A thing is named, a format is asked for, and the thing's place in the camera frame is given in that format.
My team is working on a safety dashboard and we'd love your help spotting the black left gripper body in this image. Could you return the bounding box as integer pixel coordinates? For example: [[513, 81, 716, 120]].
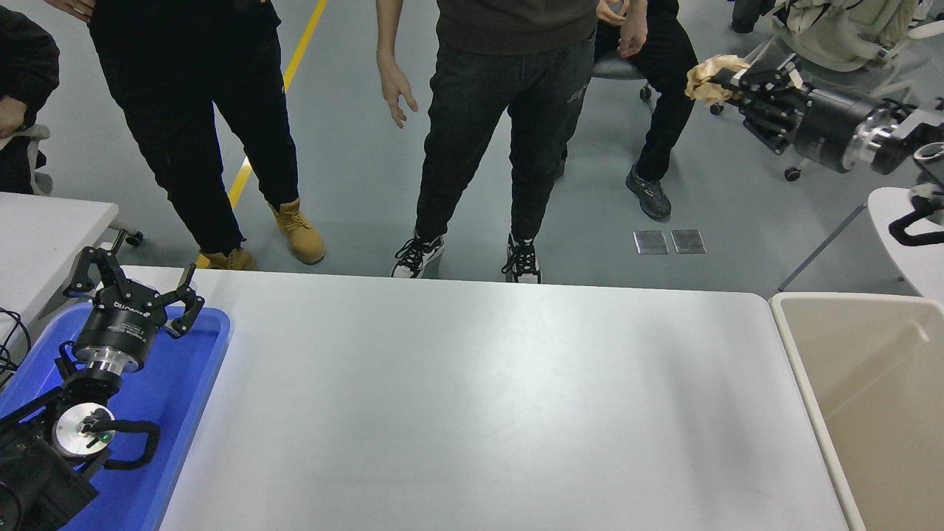
[[74, 290, 166, 360]]

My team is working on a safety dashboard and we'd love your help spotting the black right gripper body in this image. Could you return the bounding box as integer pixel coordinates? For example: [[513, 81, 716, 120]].
[[794, 87, 876, 176]]

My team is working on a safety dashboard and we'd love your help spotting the tan paper ball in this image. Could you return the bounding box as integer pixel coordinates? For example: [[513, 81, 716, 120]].
[[684, 54, 805, 104]]

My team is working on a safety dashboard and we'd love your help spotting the person's left hand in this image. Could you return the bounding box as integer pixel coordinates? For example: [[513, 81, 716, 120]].
[[617, 13, 650, 59]]

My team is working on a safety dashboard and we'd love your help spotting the person's hand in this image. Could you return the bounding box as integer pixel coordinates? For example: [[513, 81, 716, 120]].
[[0, 96, 30, 139]]

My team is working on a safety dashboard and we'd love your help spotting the white chair leg with caster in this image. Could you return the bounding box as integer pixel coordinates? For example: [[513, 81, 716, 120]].
[[107, 220, 146, 248]]

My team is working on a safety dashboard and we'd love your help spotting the white rectangular side table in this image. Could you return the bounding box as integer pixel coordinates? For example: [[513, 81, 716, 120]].
[[0, 190, 122, 340]]

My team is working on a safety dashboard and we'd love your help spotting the cream padded coat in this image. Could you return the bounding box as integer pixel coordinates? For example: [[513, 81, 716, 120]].
[[771, 0, 923, 73]]

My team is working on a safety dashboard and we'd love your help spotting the blue plastic tray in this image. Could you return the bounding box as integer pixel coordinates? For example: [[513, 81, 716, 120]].
[[0, 302, 234, 531]]

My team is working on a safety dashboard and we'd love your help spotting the person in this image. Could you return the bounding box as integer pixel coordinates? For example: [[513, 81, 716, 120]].
[[375, 0, 650, 285], [553, 0, 700, 222], [0, 6, 61, 195], [46, 0, 327, 271]]

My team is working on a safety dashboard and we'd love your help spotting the grey seat office chair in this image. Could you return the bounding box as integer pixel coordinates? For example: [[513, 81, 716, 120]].
[[590, 52, 656, 103]]

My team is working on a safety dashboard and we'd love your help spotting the chair with pale armrest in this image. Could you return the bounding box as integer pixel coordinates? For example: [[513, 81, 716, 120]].
[[0, 123, 55, 196]]

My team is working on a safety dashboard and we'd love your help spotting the large pale bin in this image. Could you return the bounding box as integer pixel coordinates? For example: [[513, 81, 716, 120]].
[[769, 293, 944, 531]]

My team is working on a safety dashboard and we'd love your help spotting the white frame office chair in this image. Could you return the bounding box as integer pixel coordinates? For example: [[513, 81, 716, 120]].
[[708, 0, 944, 184]]

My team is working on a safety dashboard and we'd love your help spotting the black cable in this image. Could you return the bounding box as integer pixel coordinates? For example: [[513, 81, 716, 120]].
[[0, 306, 34, 388]]

